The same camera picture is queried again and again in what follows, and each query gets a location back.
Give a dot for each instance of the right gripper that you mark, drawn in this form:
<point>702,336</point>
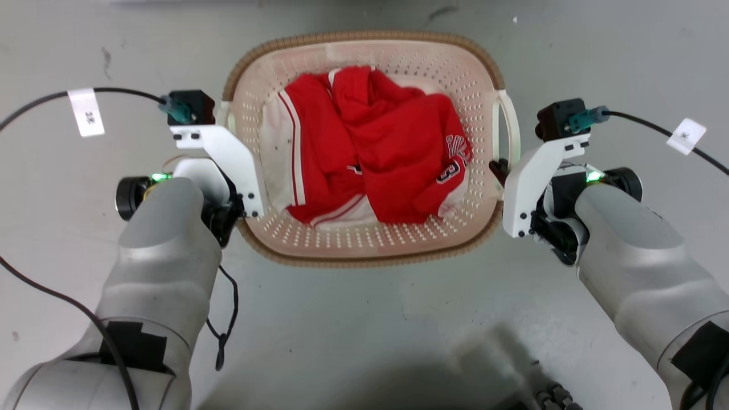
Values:
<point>561,193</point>

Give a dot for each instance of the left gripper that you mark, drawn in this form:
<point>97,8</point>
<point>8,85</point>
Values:
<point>223,219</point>

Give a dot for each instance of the beige plastic laundry basket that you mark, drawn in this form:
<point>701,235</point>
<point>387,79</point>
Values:
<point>364,242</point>

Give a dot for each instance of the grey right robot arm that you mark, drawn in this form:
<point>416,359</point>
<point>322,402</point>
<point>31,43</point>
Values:
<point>632,256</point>

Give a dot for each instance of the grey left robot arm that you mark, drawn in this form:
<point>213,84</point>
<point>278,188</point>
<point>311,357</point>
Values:
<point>159,273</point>

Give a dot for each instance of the grey ribbed robot base part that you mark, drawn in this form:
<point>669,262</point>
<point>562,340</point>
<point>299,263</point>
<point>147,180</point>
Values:
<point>555,397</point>

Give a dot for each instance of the red and white jersey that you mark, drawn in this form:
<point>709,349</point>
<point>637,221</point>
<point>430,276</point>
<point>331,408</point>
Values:
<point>393,148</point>

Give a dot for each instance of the white right camera bracket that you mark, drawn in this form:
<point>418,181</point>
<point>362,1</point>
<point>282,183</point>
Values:
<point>529,182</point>

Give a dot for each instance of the white camera bracket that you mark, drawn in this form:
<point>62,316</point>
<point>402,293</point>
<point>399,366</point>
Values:
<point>233,156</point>
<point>529,182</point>

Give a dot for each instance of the white left camera bracket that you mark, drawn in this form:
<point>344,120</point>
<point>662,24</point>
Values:
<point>233,156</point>

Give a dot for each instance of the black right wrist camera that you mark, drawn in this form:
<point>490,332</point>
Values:
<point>555,119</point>

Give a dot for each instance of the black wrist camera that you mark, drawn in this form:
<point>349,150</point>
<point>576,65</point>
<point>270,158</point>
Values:
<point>193,105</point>
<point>555,119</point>

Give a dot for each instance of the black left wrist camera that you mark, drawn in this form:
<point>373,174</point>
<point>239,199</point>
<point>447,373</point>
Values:
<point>193,105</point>

